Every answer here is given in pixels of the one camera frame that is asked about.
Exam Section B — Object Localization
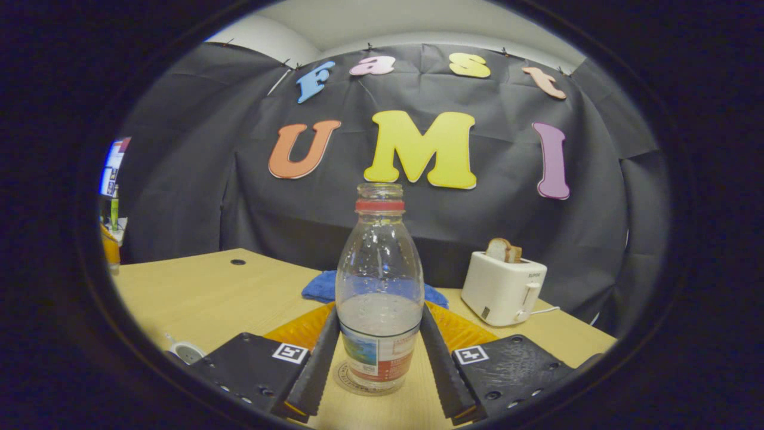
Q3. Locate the black backdrop cloth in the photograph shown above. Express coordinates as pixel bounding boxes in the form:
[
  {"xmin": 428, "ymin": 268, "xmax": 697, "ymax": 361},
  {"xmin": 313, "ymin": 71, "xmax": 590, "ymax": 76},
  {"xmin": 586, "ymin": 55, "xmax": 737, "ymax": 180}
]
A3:
[{"xmin": 116, "ymin": 42, "xmax": 672, "ymax": 335}]

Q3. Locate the blue towel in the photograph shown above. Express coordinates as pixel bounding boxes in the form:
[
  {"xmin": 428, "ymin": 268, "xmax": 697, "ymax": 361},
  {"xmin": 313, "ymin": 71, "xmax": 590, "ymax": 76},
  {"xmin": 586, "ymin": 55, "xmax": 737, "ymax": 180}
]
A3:
[{"xmin": 301, "ymin": 271, "xmax": 449, "ymax": 309}]

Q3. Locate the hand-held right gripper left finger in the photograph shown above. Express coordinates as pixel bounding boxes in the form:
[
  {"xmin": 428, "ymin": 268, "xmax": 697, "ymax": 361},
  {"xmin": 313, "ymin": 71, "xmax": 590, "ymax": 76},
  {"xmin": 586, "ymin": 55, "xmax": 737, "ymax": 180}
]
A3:
[{"xmin": 190, "ymin": 302, "xmax": 341, "ymax": 423}]

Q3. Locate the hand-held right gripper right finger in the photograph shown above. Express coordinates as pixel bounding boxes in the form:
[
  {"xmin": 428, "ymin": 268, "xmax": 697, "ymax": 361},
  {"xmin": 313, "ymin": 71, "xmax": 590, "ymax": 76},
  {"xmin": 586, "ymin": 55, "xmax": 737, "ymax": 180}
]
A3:
[{"xmin": 420, "ymin": 302, "xmax": 603, "ymax": 426}]

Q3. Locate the white toaster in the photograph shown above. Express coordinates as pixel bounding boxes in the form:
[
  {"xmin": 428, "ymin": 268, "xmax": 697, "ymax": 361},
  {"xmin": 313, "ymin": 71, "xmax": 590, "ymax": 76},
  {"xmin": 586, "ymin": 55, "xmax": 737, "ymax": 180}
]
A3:
[{"xmin": 461, "ymin": 251, "xmax": 547, "ymax": 327}]

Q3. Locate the clear plastic water bottle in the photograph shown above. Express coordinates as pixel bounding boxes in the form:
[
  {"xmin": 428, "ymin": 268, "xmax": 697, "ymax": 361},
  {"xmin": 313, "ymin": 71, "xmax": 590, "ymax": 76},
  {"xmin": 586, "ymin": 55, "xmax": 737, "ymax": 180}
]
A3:
[{"xmin": 335, "ymin": 183, "xmax": 425, "ymax": 395}]

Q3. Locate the computer monitor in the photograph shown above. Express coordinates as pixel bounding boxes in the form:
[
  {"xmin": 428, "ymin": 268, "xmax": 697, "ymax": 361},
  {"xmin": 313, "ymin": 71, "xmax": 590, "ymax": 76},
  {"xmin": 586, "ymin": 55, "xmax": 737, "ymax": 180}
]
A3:
[{"xmin": 99, "ymin": 137, "xmax": 131, "ymax": 198}]

